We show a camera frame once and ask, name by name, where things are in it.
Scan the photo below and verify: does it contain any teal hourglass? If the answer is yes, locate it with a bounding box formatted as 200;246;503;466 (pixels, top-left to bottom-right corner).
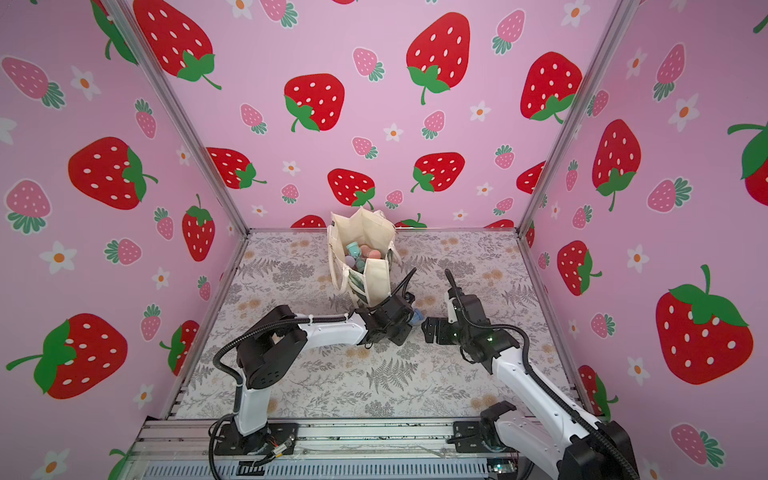
345;242;366;258

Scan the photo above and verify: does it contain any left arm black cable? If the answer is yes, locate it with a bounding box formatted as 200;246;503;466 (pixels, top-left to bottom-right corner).
206;266;418;480

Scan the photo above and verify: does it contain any left aluminium corner post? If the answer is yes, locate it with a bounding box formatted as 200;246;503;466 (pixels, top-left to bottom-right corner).
105;0;249;237

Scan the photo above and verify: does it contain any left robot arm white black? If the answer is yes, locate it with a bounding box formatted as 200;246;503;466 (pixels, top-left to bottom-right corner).
214;292;415;437

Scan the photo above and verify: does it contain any aluminium corner frame post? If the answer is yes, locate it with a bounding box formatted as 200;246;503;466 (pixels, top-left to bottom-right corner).
516;0;640;239

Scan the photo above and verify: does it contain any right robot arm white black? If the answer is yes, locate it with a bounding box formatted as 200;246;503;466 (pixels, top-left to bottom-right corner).
422;287;639;479

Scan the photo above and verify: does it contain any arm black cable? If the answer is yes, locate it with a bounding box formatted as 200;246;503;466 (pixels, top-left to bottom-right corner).
443;268;643;480
206;266;418;480

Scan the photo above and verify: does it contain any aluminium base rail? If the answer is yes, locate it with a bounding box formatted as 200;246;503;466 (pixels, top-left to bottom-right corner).
117;417;550;479

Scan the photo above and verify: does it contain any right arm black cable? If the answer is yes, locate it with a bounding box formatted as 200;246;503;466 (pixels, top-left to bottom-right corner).
443;268;643;480

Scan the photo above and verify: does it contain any canvas tote bag floral print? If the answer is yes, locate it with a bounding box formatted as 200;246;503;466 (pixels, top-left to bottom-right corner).
327;207;400;306

